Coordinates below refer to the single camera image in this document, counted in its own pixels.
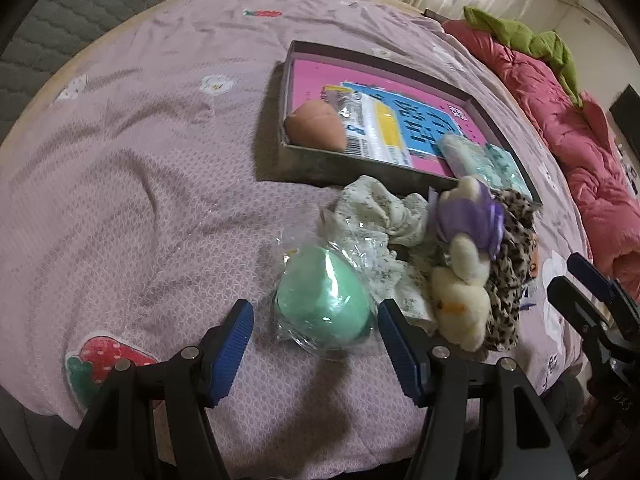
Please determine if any leopard print scrunchie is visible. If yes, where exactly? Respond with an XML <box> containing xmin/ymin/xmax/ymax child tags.
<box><xmin>484</xmin><ymin>190</ymin><xmax>537</xmax><ymax>351</ymax></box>

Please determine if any green makeup sponge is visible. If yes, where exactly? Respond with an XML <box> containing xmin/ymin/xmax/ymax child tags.
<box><xmin>272</xmin><ymin>228</ymin><xmax>381</xmax><ymax>361</ymax></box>

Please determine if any white floral scrunchie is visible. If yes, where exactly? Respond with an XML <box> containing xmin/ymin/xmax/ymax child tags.
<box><xmin>322</xmin><ymin>176</ymin><xmax>437</xmax><ymax>335</ymax></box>

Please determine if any cream plush bunny purple bow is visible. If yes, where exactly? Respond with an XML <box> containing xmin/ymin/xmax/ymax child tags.
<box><xmin>430</xmin><ymin>177</ymin><xmax>504</xmax><ymax>352</ymax></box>

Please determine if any green floral tissue pack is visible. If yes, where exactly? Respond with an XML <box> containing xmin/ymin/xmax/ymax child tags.
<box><xmin>437</xmin><ymin>133</ymin><xmax>502</xmax><ymax>190</ymax></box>
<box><xmin>485</xmin><ymin>143</ymin><xmax>533</xmax><ymax>200</ymax></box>

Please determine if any yellow white wipes pack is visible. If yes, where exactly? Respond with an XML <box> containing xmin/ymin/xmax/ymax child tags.
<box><xmin>322</xmin><ymin>86</ymin><xmax>412</xmax><ymax>168</ymax></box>

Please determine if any peach makeup sponge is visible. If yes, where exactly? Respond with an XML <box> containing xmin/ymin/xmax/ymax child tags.
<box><xmin>284</xmin><ymin>100</ymin><xmax>347</xmax><ymax>153</ymax></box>

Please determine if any cartoon girl wipes pack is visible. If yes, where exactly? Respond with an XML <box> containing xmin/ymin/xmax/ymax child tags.
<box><xmin>518</xmin><ymin>248</ymin><xmax>544</xmax><ymax>312</ymax></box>

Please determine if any pink crumpled comforter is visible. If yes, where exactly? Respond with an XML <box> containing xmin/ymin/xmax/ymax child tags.
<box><xmin>444</xmin><ymin>21</ymin><xmax>640</xmax><ymax>299</ymax></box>

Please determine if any black television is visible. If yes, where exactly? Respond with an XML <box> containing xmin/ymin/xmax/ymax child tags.
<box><xmin>610</xmin><ymin>84</ymin><xmax>640</xmax><ymax>156</ymax></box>

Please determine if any purple patterned bed quilt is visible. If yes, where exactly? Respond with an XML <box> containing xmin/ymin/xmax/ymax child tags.
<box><xmin>1</xmin><ymin>0</ymin><xmax>588</xmax><ymax>479</ymax></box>

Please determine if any dark shallow cardboard box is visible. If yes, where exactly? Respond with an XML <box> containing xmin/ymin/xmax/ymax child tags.
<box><xmin>278</xmin><ymin>40</ymin><xmax>513</xmax><ymax>195</ymax></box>

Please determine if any pink and blue book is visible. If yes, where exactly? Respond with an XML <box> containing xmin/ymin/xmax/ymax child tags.
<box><xmin>292</xmin><ymin>58</ymin><xmax>489</xmax><ymax>177</ymax></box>

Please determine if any green blanket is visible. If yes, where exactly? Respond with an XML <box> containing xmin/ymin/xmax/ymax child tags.
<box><xmin>463</xmin><ymin>6</ymin><xmax>582</xmax><ymax>107</ymax></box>

